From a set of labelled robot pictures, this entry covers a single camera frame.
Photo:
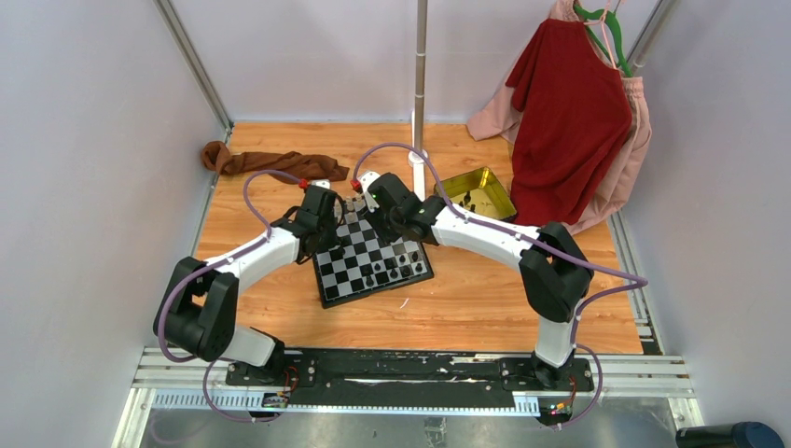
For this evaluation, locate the dark blue object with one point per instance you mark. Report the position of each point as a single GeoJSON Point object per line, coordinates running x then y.
{"type": "Point", "coordinates": [738, 435]}

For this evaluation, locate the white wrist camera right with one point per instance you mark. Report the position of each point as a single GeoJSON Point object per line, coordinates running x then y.
{"type": "Point", "coordinates": [366, 179]}

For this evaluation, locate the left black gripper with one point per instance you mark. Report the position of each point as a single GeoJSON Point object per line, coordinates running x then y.
{"type": "Point", "coordinates": [331, 241]}

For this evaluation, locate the red shirt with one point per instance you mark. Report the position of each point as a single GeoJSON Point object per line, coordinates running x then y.
{"type": "Point", "coordinates": [575, 118]}

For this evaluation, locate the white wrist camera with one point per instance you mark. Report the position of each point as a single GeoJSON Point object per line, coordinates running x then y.
{"type": "Point", "coordinates": [366, 179]}
{"type": "Point", "coordinates": [322, 183]}

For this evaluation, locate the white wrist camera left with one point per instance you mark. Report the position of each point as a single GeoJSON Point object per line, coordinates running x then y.
{"type": "Point", "coordinates": [322, 183]}

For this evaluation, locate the brown cloth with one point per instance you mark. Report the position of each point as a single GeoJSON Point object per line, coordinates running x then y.
{"type": "Point", "coordinates": [216, 157]}

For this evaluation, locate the black white chessboard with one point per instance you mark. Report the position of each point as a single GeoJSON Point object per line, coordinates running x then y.
{"type": "Point", "coordinates": [362, 264]}

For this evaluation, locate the metal pole with base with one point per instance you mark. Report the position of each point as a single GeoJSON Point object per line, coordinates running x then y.
{"type": "Point", "coordinates": [417, 118]}

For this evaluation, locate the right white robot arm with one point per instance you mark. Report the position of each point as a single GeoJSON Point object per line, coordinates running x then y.
{"type": "Point", "coordinates": [550, 263]}

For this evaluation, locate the gold metal tin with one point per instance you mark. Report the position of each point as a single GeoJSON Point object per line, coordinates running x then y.
{"type": "Point", "coordinates": [480, 191]}

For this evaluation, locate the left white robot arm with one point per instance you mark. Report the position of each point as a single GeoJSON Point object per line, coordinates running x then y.
{"type": "Point", "coordinates": [198, 312]}

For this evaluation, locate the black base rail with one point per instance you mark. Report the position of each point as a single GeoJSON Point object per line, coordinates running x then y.
{"type": "Point", "coordinates": [412, 379]}

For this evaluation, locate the green hanger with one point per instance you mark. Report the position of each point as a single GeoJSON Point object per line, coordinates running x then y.
{"type": "Point", "coordinates": [612, 43]}

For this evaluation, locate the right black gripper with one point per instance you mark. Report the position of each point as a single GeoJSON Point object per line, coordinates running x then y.
{"type": "Point", "coordinates": [374, 218]}

